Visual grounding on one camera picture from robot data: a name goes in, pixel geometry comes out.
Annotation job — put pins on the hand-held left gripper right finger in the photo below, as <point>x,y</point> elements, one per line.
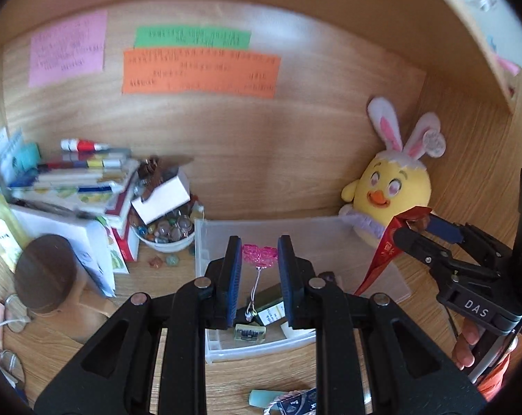
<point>286,281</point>

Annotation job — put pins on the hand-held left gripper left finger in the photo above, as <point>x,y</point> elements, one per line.
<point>232,281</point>

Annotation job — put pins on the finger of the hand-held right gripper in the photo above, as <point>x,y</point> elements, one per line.
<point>421,248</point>
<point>444,229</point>

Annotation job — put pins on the red paper packet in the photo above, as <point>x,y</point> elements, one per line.
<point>382,259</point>

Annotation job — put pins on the small clear black charm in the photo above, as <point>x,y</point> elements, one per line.
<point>248,333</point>

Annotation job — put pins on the clear plastic storage box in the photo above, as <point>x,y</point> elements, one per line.
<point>373,276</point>

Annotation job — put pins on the pale green bar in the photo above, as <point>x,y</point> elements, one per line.
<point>263,397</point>

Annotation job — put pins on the person's right forearm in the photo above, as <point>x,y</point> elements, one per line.
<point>498,376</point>

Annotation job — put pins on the person's right hand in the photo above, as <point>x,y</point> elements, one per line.
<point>465,343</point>

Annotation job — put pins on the green glass marble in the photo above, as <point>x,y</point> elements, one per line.
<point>172,260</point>

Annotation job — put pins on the yellow chick plush toy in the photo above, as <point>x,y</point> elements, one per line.
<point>390,190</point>

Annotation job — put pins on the white bowl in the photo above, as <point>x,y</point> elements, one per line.
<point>165,246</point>

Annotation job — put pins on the orange glass marble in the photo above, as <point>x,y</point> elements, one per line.
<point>154,261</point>

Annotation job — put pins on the white cardboard box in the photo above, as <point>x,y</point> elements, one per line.
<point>161,201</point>

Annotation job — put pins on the red white box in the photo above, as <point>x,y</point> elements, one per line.
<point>126,246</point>

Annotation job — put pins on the brown hair clip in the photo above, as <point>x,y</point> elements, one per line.
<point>150,177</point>

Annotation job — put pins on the brown mug with lid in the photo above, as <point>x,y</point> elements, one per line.
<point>47,272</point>

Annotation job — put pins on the stack of books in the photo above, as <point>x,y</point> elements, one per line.
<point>70,186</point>

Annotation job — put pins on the wooden shelf board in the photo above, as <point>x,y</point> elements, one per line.
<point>472,30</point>

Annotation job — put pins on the red white tube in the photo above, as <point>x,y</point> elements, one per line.
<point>83,145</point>

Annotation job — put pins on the orange paper note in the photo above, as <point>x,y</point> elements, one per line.
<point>200,73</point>

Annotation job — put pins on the eyeglasses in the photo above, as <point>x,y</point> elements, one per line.
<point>16,311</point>

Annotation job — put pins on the pink stick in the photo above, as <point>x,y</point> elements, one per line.
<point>0,324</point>

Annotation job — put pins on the green label bottle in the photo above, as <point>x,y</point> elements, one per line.
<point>1,229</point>

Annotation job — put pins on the green paper note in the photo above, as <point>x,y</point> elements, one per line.
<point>191,38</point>

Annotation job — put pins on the white teal packet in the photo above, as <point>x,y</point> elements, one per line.
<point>18,155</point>

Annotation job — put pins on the pink paper note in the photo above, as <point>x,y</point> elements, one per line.
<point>68,47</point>

